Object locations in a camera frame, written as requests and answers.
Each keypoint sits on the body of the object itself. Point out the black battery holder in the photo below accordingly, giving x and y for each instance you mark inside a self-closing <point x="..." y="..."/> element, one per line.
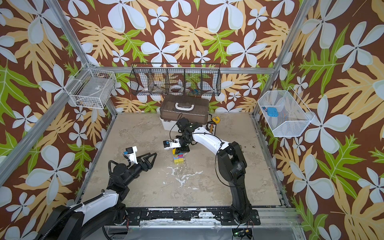
<point x="211" y="127"/>

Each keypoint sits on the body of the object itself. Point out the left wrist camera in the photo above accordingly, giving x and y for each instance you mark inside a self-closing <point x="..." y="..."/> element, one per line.
<point x="131" y="154"/>

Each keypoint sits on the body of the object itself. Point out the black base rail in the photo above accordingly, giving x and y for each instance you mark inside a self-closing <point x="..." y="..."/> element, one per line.
<point x="222" y="216"/>

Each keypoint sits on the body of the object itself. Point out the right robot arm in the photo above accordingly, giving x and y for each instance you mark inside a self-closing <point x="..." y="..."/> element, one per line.
<point x="230" y="164"/>

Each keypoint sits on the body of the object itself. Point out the white wire basket left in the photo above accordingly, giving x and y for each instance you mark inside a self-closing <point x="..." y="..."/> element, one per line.
<point x="93" y="88"/>

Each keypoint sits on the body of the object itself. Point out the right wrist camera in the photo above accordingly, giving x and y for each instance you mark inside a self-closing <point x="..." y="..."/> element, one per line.
<point x="171" y="144"/>

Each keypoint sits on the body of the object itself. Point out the black wire basket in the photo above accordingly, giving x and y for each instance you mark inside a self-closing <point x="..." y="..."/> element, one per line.
<point x="194" y="80"/>

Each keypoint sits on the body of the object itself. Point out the blue object in basket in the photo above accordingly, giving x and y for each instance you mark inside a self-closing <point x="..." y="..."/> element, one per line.
<point x="272" y="112"/>

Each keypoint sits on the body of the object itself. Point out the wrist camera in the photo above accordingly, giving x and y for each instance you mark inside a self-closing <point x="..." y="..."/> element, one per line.
<point x="171" y="144"/>
<point x="131" y="154"/>

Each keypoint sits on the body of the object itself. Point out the white mesh basket right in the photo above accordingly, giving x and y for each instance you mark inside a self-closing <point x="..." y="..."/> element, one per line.
<point x="294" y="115"/>

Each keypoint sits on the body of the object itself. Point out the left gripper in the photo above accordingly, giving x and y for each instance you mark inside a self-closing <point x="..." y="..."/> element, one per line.
<point x="141" y="162"/>

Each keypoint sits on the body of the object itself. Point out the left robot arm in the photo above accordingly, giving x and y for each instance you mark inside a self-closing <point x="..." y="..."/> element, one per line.
<point x="79" y="221"/>

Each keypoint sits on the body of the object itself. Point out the brown lid storage box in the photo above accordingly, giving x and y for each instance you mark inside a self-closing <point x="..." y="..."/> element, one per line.
<point x="173" y="108"/>

